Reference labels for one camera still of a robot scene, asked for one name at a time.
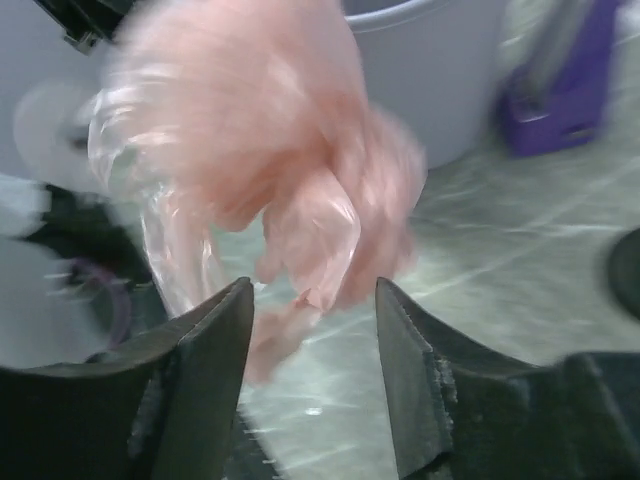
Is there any grey plastic trash bin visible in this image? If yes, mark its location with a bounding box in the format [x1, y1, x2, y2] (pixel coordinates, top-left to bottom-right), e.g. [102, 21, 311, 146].
[343, 0, 508, 169]

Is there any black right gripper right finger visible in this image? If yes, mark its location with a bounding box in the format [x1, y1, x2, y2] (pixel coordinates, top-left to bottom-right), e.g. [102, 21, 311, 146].
[375, 278, 639, 479]

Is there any purple metronome box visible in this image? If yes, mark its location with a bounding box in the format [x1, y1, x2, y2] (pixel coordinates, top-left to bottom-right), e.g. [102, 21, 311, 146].
[497, 0, 621, 157]

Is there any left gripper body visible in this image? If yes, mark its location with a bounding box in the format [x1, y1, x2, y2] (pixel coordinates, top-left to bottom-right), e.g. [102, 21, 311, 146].
[34, 0, 131, 51]

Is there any pink plastic trash bag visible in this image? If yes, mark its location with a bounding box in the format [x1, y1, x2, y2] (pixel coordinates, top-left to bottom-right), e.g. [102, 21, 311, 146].
[89, 1, 426, 383]

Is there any black microphone stand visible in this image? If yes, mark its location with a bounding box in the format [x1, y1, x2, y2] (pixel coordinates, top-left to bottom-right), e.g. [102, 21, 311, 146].
[607, 228, 640, 320]

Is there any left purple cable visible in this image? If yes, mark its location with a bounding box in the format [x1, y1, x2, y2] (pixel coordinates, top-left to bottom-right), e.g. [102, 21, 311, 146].
[69, 257, 134, 351]

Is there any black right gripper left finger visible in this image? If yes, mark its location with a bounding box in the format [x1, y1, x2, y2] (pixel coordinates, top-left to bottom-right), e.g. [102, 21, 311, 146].
[1, 278, 254, 479]

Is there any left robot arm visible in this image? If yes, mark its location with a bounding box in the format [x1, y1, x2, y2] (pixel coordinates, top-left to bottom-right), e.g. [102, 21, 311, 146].
[1, 1, 167, 369]

